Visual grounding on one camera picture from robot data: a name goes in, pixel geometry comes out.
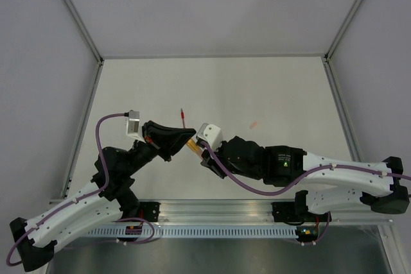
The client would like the red thin pen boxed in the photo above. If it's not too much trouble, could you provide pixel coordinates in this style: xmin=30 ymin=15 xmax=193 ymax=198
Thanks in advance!
xmin=180 ymin=108 xmax=188 ymax=128

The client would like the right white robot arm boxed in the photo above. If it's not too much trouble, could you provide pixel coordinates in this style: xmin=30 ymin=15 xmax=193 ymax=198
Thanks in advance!
xmin=197 ymin=136 xmax=410 ymax=221

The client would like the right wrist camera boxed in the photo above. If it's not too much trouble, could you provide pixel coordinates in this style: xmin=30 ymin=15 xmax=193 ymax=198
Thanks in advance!
xmin=196 ymin=123 xmax=223 ymax=151

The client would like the white slotted cable duct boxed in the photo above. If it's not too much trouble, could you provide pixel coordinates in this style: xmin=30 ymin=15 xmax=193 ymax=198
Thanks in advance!
xmin=84 ymin=225 xmax=297 ymax=239

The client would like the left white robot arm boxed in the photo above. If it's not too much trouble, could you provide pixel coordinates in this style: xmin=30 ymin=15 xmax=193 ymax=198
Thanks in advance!
xmin=10 ymin=121 xmax=196 ymax=272

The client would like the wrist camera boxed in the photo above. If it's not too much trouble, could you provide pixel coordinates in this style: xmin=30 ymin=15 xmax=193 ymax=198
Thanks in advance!
xmin=196 ymin=123 xmax=223 ymax=151
xmin=125 ymin=110 xmax=142 ymax=141

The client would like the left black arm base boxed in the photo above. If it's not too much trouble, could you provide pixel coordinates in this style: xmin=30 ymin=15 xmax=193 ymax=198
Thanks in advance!
xmin=117 ymin=191 xmax=161 ymax=222

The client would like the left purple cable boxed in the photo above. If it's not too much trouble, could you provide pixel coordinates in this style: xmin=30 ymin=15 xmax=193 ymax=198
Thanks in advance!
xmin=6 ymin=112 xmax=155 ymax=267

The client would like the aluminium mounting rail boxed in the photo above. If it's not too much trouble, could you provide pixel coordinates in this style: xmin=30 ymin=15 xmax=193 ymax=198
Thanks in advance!
xmin=48 ymin=199 xmax=394 ymax=225

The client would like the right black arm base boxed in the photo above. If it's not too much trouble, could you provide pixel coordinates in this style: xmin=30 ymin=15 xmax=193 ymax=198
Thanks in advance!
xmin=271 ymin=190 xmax=328 ymax=226

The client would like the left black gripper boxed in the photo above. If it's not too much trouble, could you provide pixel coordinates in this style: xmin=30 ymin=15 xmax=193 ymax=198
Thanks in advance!
xmin=127 ymin=121 xmax=198 ymax=176

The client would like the right aluminium frame post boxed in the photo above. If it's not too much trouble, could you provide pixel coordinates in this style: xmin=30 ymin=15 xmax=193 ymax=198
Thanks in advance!
xmin=323 ymin=0 xmax=385 ymax=63

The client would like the aluminium frame post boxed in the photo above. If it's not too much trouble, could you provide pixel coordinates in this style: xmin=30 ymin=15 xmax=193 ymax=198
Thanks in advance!
xmin=323 ymin=0 xmax=385 ymax=63
xmin=41 ymin=0 xmax=104 ymax=65

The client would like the left aluminium frame post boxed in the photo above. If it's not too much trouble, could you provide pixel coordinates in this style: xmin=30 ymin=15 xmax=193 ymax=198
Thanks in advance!
xmin=41 ymin=0 xmax=104 ymax=65

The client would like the orange highlighter pen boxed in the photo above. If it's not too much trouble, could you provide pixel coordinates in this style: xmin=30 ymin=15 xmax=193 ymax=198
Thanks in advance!
xmin=186 ymin=139 xmax=202 ymax=157

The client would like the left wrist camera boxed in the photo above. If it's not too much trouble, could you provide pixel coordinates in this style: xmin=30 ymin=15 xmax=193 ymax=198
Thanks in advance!
xmin=125 ymin=110 xmax=142 ymax=141

